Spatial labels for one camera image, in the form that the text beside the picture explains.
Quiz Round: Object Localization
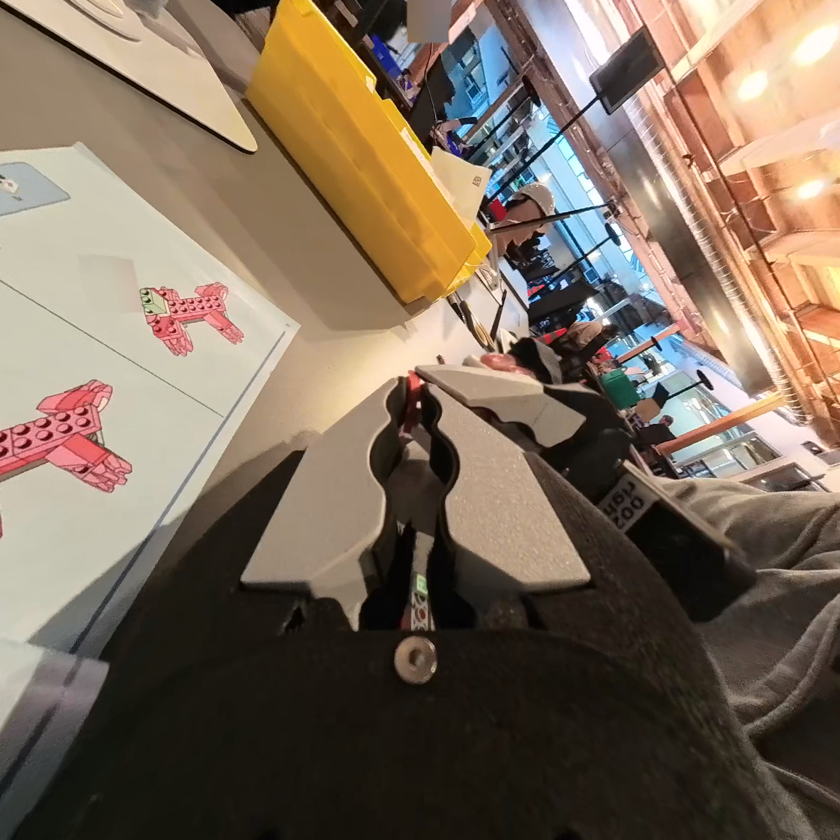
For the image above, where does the black panel on stand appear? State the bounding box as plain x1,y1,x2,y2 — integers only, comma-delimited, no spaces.
525,26,665,156

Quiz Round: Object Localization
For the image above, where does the open pale blue instruction booklet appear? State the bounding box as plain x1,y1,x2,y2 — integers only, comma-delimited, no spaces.
0,143,303,828

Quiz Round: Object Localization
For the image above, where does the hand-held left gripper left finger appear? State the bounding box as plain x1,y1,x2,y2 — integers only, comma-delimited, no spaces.
239,377,409,632

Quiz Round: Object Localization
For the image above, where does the white printed paper sheet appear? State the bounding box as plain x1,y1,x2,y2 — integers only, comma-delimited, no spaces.
429,147,492,225

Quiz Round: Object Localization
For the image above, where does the shallow yellow plastic bin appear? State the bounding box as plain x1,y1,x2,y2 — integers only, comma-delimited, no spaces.
243,0,494,305

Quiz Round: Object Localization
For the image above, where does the wooden top white stand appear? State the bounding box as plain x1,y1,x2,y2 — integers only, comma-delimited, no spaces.
13,0,259,156

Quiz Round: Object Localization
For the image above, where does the winged grey mint brick assembly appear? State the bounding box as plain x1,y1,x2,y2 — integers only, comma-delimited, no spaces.
400,570,435,633

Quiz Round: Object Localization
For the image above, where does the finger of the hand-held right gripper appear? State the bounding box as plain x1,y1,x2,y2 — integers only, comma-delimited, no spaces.
413,363,588,452

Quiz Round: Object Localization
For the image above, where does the person's right forearm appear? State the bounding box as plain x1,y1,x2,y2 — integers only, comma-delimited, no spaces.
656,476,840,670

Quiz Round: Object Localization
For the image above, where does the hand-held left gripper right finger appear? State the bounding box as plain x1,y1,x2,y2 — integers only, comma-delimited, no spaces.
419,387,593,597

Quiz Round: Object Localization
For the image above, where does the person's grey hoodie torso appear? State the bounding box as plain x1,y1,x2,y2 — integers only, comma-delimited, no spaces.
715,591,840,840

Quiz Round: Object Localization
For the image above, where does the green storage bin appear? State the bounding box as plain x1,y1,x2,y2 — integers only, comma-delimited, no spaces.
600,370,642,409

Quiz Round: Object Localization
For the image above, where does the mannequin head with white helmet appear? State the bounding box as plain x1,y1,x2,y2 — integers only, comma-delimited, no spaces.
488,182,558,265

